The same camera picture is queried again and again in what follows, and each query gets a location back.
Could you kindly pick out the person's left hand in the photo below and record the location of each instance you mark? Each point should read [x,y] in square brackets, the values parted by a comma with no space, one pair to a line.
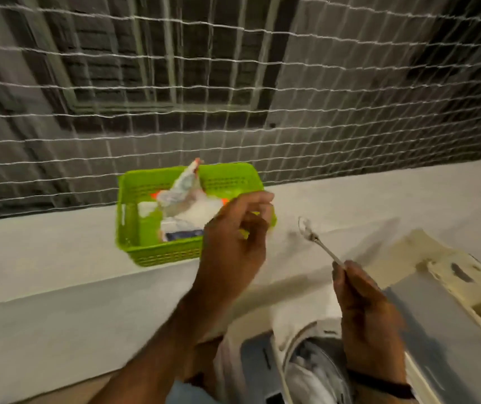
[227,256]

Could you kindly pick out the person's right hand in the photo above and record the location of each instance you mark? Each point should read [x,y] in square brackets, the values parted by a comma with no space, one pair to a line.
[370,323]

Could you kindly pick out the person's right fingers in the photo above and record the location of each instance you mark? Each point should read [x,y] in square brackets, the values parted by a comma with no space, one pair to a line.
[352,279]

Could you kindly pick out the person's left fingers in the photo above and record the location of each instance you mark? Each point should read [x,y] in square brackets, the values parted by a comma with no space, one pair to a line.
[255,201]

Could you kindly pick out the metal spoon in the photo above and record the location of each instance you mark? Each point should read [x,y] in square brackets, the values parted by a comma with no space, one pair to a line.
[322,246]

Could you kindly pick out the person's left forearm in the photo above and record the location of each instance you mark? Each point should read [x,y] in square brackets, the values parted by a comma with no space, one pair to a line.
[160,361]

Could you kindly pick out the white pouch with blue print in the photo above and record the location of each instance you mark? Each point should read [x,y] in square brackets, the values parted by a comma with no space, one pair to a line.
[190,225]

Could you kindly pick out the crumpled white plastic packet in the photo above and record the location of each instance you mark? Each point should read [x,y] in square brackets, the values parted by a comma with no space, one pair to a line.
[185,185]

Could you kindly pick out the white clothes in drum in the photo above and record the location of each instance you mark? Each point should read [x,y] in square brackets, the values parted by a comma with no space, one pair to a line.
[314,374]

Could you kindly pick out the black wristband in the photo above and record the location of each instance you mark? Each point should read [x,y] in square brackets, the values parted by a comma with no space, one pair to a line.
[385,387]

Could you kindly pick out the green plastic basket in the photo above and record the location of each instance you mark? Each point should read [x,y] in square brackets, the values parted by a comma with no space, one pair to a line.
[139,243]

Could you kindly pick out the white washing machine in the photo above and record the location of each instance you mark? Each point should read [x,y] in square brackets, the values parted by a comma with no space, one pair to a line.
[253,361]

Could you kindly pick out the white safety net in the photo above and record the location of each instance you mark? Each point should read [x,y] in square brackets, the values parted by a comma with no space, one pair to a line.
[349,100]

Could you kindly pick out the grey window grille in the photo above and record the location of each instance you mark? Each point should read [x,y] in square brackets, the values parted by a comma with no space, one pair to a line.
[152,105]

